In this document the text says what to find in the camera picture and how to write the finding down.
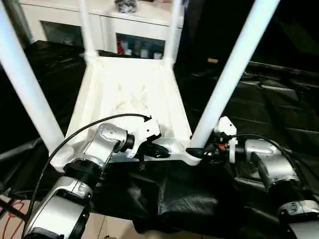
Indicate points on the small tan block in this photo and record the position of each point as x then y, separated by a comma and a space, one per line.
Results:
213, 60

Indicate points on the small white jar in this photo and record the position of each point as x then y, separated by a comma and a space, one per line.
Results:
128, 51
157, 55
143, 52

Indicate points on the shiny object on cabinet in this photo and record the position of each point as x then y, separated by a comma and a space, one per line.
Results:
125, 5

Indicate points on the small red bottle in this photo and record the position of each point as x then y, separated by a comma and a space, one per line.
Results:
120, 46

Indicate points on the white plastic table top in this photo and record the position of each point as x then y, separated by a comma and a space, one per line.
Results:
129, 82

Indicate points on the white cabinet with glass doors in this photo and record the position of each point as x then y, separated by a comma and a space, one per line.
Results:
112, 22

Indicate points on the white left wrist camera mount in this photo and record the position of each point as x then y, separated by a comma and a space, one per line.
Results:
147, 129

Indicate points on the black mat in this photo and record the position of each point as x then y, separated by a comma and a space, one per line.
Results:
261, 104

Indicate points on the black metal frame bars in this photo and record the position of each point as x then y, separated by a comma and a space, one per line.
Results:
12, 206

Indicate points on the blue and white box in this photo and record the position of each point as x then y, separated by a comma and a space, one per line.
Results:
30, 32

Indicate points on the white plastic table leg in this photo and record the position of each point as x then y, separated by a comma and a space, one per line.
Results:
87, 27
27, 79
173, 30
236, 62

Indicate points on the black backdrop cloth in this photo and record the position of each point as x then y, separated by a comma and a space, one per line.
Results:
286, 27

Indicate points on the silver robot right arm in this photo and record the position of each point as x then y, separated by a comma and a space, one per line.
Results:
274, 164

